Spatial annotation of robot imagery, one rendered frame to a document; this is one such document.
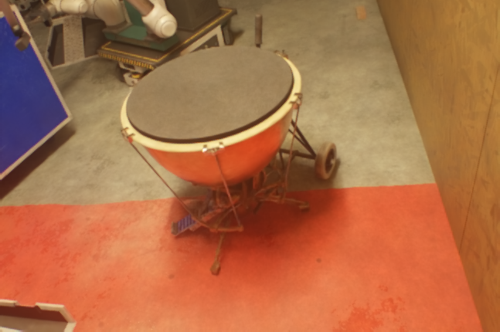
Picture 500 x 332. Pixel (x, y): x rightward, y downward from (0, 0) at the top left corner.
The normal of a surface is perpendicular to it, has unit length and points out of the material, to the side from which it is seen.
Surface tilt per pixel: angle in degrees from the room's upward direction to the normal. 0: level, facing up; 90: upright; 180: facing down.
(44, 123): 90
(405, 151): 0
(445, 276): 0
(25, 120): 90
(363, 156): 0
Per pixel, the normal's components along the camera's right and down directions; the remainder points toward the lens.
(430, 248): -0.17, -0.76
